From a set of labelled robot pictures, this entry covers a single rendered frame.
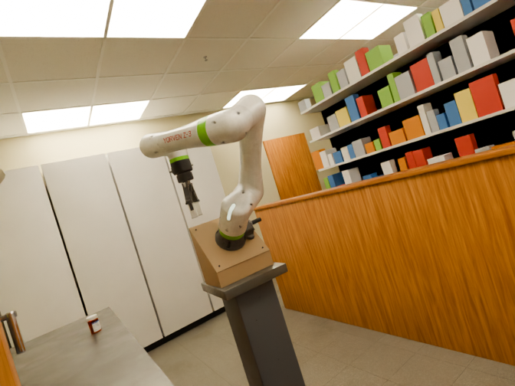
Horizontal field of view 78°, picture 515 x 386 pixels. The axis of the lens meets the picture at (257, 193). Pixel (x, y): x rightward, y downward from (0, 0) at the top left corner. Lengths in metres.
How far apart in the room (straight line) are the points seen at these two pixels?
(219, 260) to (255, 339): 0.39
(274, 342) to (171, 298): 2.43
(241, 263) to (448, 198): 1.19
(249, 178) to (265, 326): 0.68
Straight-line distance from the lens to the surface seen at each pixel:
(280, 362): 1.65
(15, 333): 0.87
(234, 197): 1.39
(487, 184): 1.94
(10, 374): 0.54
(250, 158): 1.37
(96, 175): 3.80
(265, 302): 1.54
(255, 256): 1.51
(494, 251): 2.05
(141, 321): 3.85
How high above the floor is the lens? 1.29
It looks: level
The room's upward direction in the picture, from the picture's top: 17 degrees counter-clockwise
